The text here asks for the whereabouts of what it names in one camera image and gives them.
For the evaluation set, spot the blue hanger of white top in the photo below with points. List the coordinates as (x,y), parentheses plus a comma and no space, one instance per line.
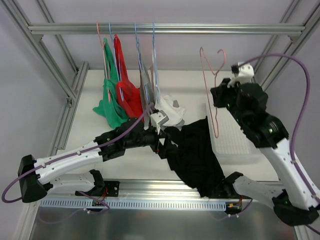
(155,69)

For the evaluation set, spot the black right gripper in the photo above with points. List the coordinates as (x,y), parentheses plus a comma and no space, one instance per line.
(220,93)

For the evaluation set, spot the red tank top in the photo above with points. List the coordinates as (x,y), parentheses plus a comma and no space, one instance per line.
(128,96)

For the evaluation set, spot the grey tank top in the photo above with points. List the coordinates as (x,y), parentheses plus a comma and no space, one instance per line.
(150,93)

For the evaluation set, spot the white tank top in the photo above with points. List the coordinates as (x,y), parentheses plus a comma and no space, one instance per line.
(167,104)

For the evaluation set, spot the aluminium frame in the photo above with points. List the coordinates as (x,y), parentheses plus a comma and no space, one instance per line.
(51,78)

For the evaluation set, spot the pink wire hanger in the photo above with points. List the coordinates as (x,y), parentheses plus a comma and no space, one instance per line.
(212,87)

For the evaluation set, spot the white plastic basket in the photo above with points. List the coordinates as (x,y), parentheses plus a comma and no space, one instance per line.
(228,142)

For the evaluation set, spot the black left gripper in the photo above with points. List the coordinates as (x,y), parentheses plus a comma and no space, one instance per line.
(160,143)

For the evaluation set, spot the blue hanger with red top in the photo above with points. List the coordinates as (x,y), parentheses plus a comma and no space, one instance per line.
(117,65)

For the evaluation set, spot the pink hanger with green top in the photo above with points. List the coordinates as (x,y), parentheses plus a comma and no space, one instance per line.
(106,73)

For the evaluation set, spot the black tank top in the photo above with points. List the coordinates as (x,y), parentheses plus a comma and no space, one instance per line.
(191,157)

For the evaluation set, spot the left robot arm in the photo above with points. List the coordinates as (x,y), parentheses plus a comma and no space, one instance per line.
(38,177)

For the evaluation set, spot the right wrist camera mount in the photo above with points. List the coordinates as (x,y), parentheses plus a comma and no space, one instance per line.
(243,73)

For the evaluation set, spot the green tank top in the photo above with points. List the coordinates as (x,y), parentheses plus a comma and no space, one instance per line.
(108,107)

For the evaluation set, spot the blue hanger of grey top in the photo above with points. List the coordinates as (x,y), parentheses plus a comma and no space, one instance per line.
(144,91)

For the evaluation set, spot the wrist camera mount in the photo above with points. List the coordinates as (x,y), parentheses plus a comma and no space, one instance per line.
(158,119)
(243,73)

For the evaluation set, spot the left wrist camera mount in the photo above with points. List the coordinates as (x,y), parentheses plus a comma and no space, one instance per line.
(158,119)

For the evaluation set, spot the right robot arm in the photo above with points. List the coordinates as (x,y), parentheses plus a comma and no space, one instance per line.
(295,203)

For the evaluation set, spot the white perforated cable duct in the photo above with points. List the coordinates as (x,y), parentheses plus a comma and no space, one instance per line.
(131,204)

